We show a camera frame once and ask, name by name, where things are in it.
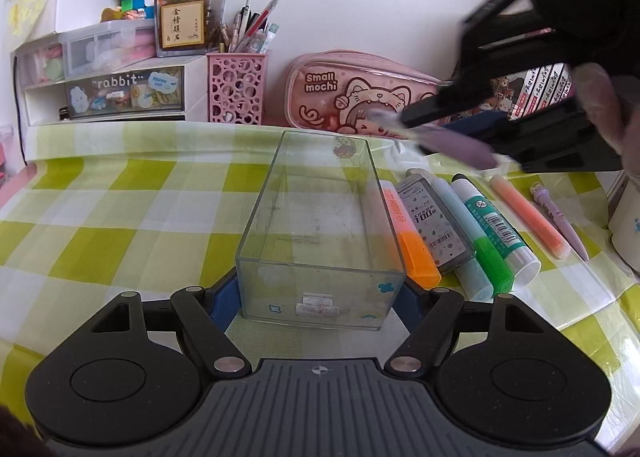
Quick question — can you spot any light blue highlighter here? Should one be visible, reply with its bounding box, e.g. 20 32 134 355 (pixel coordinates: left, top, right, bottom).
406 168 494 302

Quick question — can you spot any pink cartoon pencil case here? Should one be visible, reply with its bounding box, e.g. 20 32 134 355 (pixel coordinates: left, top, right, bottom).
284 50 440 137

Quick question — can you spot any pink cartoon book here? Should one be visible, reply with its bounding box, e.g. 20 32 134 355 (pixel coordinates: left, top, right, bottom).
445 68 539 123

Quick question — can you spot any purple mechanical pencil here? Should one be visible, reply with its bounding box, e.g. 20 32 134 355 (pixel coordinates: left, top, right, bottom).
366 108 498 171

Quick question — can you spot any framed calligraphy plaque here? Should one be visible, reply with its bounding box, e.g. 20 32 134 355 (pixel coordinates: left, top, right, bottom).
158 0 206 50

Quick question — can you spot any clear acrylic organizer box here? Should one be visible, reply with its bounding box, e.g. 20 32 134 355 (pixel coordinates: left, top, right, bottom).
235 131 406 331

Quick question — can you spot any grey lead refill case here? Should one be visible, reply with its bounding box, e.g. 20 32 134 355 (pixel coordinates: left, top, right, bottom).
396 173 475 274

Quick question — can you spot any pink perforated pen holder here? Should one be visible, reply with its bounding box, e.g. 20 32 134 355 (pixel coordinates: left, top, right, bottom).
207 53 268 125

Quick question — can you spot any coral pink highlighter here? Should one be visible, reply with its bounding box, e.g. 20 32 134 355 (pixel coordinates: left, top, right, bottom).
489 174 572 260

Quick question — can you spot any gloved hand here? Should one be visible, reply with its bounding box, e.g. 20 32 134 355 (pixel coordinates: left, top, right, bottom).
572 64 639 186

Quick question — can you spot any purple cartoon pen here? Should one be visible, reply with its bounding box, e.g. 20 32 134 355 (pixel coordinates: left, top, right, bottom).
530 183 590 262

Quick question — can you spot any green cap marker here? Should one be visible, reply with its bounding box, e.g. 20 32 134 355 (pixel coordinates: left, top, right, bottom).
450 173 516 297

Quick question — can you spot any orange highlighter marker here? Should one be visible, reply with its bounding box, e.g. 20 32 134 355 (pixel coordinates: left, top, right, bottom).
380 180 442 289

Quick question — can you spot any clear storage box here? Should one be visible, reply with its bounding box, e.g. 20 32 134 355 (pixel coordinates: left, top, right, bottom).
60 19 155 79

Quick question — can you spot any white drawer organizer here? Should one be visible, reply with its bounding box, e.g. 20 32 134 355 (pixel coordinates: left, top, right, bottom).
16 33 208 126

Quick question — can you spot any pink spine book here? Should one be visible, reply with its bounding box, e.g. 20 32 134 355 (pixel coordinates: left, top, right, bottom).
516 64 570 117

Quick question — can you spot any white teal glue stick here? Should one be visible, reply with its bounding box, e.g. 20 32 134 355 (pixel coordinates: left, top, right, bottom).
451 174 541 290

